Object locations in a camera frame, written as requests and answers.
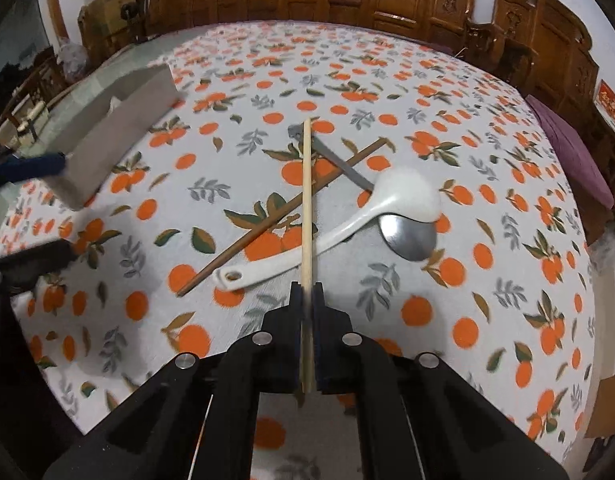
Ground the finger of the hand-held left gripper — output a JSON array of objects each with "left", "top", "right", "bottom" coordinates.
[
  {"left": 0, "top": 152, "right": 68, "bottom": 196},
  {"left": 0, "top": 240, "right": 77, "bottom": 293}
]

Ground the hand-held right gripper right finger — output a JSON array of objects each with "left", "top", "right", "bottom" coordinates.
[{"left": 310, "top": 282, "right": 571, "bottom": 480}]

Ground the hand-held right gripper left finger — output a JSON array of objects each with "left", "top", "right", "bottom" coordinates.
[{"left": 42, "top": 282, "right": 306, "bottom": 480}]

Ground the rectangular metal tray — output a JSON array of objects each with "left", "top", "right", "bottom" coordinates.
[{"left": 48, "top": 63, "right": 181, "bottom": 211}]

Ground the light wooden chopstick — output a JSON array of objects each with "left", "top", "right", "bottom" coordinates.
[{"left": 298, "top": 119, "right": 318, "bottom": 395}]

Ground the wooden block with black band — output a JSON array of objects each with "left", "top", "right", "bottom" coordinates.
[{"left": 16, "top": 101, "right": 49, "bottom": 137}]

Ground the wooden side chair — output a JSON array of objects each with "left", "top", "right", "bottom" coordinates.
[{"left": 0, "top": 55, "right": 63, "bottom": 146}]

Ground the dark wooden chopstick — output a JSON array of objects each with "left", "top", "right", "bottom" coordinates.
[{"left": 176, "top": 137, "right": 392, "bottom": 297}]

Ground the crumpled plastic bag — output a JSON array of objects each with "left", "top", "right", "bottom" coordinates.
[{"left": 58, "top": 42, "right": 89, "bottom": 81}]

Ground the metal spoon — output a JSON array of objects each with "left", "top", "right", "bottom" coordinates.
[{"left": 288, "top": 124, "right": 437, "bottom": 262}]

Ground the white plastic ladle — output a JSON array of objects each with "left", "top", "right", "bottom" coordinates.
[{"left": 214, "top": 167, "right": 442, "bottom": 292}]

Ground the large cardboard box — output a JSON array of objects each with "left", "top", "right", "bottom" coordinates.
[{"left": 78, "top": 0, "right": 138, "bottom": 36}]

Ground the black standing fan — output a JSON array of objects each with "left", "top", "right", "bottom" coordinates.
[{"left": 120, "top": 2, "right": 141, "bottom": 41}]

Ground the orange fruit print tablecloth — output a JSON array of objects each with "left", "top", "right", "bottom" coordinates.
[{"left": 0, "top": 20, "right": 595, "bottom": 480}]

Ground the flat cardboard box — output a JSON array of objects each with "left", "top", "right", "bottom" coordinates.
[{"left": 585, "top": 375, "right": 615, "bottom": 441}]

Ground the purple armchair cushion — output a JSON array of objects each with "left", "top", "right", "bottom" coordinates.
[{"left": 525, "top": 95, "right": 615, "bottom": 211}]

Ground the red desk calendar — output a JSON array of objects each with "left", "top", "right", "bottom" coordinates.
[{"left": 595, "top": 80, "right": 615, "bottom": 126}]

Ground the carved wooden armchair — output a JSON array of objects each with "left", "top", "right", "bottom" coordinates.
[{"left": 462, "top": 0, "right": 615, "bottom": 201}]

